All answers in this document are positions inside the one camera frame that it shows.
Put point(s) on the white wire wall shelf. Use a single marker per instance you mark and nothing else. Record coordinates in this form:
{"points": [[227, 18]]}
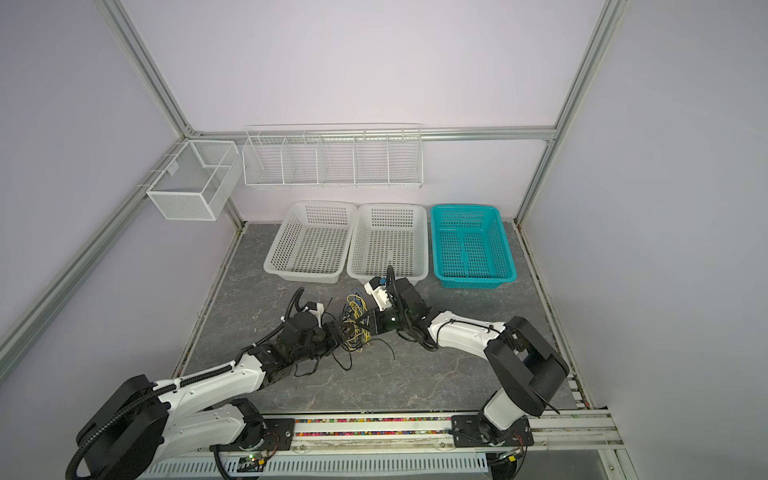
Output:
{"points": [[333, 155]]}

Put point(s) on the white plastic basket middle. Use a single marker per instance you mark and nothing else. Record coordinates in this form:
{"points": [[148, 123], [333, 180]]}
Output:
{"points": [[388, 234]]}

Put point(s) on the white plastic basket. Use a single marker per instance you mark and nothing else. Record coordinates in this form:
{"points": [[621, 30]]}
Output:
{"points": [[388, 234], [312, 242]]}

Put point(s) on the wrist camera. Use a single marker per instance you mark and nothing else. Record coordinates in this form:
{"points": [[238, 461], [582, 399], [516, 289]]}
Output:
{"points": [[377, 289], [314, 308]]}

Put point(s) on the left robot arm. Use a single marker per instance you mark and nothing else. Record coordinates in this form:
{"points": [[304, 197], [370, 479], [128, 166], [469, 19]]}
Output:
{"points": [[145, 422]]}

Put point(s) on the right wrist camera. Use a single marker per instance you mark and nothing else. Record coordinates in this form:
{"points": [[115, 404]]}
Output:
{"points": [[377, 289]]}

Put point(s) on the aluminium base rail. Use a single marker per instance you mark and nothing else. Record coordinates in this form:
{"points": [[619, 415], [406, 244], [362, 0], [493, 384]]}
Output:
{"points": [[433, 432]]}

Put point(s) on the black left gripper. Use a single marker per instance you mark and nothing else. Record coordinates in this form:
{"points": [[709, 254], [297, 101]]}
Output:
{"points": [[331, 336]]}

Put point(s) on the white mesh wall box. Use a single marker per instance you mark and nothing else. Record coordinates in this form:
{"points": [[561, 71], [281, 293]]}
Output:
{"points": [[198, 180]]}

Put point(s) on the teal plastic basket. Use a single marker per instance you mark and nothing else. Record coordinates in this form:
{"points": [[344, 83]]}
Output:
{"points": [[470, 247]]}

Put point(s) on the white plastic basket left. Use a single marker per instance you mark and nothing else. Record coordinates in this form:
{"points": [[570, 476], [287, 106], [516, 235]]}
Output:
{"points": [[312, 242]]}

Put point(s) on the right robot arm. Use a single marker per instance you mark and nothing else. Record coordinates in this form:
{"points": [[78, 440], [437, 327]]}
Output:
{"points": [[529, 369]]}

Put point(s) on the white vented cable duct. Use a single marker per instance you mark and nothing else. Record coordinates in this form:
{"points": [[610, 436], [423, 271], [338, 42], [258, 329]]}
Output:
{"points": [[323, 466]]}

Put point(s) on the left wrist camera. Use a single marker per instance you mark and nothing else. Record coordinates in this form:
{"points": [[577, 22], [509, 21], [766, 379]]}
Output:
{"points": [[314, 308]]}

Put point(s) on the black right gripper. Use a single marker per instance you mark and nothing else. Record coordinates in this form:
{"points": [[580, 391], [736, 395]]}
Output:
{"points": [[376, 320]]}

